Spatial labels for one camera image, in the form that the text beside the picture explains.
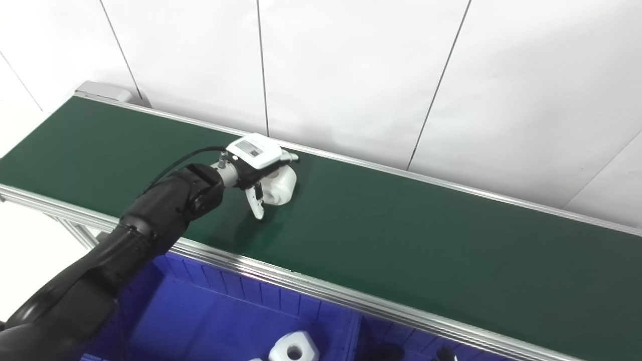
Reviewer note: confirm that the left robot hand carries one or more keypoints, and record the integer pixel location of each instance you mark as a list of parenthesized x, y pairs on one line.
[(251, 158)]

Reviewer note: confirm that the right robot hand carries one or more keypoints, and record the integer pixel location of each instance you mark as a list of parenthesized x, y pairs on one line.
[(445, 355)]

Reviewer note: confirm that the white cylindrical plastic part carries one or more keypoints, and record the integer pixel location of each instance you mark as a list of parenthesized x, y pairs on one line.
[(281, 186)]

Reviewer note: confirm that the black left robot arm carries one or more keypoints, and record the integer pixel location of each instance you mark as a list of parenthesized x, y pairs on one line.
[(100, 271)]

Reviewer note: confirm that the blue plastic bin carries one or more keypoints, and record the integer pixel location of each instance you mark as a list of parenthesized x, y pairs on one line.
[(200, 321), (416, 338)]

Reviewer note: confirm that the black plastic part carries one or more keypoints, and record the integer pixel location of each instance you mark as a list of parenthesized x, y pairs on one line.
[(386, 353)]

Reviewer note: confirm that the green conveyor belt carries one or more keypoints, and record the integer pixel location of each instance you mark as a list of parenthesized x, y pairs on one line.
[(301, 283), (401, 225)]

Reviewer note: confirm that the grey conveyor end cover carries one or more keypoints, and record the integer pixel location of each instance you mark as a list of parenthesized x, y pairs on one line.
[(108, 93)]

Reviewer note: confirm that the aluminium conveyor leg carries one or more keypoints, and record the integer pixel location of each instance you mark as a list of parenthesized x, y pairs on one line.
[(80, 231)]

